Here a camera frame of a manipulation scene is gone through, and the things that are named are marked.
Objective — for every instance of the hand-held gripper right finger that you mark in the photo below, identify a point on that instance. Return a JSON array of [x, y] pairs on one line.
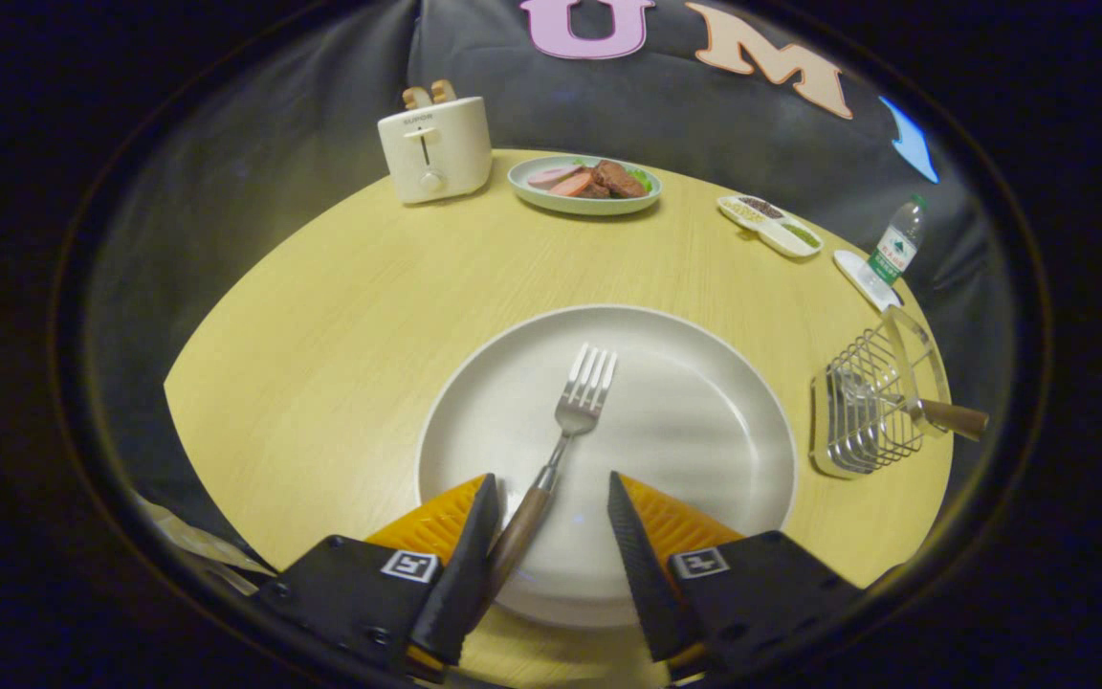
[[642, 574]]

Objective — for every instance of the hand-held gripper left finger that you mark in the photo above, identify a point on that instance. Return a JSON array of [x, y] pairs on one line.
[[465, 574]]

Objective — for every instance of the large white plate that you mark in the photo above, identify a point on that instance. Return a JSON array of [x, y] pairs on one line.
[[685, 431]]

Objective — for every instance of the white divided condiment dish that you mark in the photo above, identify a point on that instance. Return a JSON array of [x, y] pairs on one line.
[[781, 237]]

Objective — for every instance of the white square coaster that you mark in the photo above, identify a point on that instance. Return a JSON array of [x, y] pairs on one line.
[[857, 279]]

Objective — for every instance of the pale green food plate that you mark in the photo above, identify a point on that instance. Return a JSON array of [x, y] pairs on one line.
[[580, 205]]

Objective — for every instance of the orange sausage slice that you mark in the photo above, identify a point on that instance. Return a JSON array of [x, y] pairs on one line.
[[570, 186]]

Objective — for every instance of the brown meat slice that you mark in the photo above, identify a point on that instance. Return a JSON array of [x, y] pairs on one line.
[[620, 179]]

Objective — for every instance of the green lettuce leaf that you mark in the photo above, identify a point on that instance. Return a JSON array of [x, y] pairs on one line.
[[643, 177]]

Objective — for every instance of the pink ham slice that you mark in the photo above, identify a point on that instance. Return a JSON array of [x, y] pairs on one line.
[[551, 175]]

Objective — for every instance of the clear plastic water bottle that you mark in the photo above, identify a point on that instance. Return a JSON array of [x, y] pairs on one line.
[[895, 249]]

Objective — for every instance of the cream toaster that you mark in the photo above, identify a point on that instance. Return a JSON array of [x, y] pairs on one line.
[[446, 153]]

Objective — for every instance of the toast slice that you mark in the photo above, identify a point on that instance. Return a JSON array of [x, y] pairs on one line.
[[416, 97], [443, 91]]

